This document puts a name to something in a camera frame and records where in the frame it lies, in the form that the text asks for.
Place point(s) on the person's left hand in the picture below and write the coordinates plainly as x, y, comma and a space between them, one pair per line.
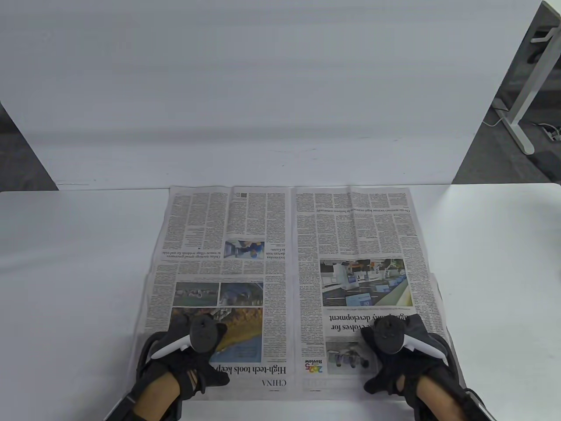
175, 366

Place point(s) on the person's right hand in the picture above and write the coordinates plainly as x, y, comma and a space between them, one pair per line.
403, 372

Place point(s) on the printed newspaper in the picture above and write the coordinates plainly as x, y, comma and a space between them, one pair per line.
289, 245

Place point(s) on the black left forearm module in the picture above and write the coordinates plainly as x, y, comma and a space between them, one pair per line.
122, 408

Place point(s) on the person's left forearm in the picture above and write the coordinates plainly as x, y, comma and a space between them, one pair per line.
155, 403

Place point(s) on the person's right forearm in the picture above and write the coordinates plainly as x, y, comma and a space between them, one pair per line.
438, 401

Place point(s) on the black right forearm module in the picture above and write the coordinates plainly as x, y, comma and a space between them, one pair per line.
477, 408

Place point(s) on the dark right hand controller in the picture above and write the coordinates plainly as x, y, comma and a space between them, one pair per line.
388, 335

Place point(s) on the dark hand controller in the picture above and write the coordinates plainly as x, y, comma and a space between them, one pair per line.
204, 333
388, 335

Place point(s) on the dark left hand controller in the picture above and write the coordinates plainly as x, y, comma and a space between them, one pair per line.
204, 333

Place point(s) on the white partition board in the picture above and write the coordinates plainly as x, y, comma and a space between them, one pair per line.
263, 87

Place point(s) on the white desk leg frame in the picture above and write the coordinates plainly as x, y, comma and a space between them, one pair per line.
530, 83

